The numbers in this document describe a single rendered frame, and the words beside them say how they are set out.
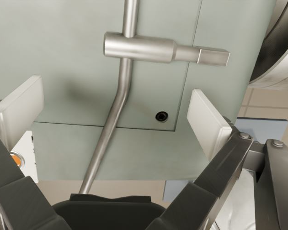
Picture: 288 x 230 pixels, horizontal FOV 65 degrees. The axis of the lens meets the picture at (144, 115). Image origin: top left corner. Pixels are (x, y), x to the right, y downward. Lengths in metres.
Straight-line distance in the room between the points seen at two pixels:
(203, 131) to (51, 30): 0.16
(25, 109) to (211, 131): 0.13
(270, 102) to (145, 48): 1.76
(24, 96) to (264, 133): 0.93
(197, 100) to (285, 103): 1.82
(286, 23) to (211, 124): 0.21
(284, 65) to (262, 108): 1.59
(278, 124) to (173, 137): 0.78
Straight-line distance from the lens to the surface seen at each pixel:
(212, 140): 0.16
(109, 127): 0.24
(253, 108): 1.89
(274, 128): 1.02
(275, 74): 0.36
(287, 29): 0.33
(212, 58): 0.22
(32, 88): 0.19
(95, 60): 0.23
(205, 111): 0.17
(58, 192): 2.19
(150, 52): 0.21
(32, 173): 0.32
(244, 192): 0.82
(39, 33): 0.24
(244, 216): 0.79
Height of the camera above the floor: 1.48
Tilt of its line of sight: 63 degrees down
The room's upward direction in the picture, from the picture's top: 172 degrees clockwise
